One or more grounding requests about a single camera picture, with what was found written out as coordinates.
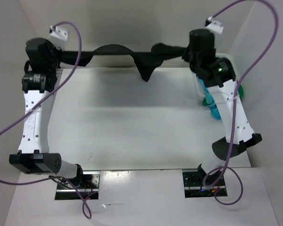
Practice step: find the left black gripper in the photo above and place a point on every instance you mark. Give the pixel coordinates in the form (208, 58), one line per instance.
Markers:
(53, 47)

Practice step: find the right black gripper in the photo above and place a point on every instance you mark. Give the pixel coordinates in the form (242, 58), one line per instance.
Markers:
(185, 56)

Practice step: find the black t-shirt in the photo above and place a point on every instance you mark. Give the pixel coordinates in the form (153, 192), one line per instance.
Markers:
(146, 62)

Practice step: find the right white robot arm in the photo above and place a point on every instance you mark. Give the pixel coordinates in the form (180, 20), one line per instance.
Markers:
(219, 78)

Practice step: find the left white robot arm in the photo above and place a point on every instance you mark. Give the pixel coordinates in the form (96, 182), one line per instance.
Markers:
(33, 155)

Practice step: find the white plastic basket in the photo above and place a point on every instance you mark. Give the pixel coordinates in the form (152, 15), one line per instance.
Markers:
(197, 84)

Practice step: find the green t-shirt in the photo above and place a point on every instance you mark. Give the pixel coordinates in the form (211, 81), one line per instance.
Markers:
(240, 91)

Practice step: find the light blue t-shirt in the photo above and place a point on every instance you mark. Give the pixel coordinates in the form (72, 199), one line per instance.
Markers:
(210, 103)

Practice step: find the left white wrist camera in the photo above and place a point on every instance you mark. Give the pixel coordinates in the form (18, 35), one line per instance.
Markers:
(58, 36)

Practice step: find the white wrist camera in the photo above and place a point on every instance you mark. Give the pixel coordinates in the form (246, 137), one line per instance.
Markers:
(58, 36)
(214, 26)

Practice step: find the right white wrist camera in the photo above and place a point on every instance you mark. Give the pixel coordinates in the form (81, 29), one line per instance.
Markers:
(214, 26)

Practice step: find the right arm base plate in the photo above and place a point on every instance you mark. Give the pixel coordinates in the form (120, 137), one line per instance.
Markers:
(193, 187)

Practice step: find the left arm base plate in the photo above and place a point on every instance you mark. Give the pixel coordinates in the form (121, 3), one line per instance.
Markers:
(88, 187)

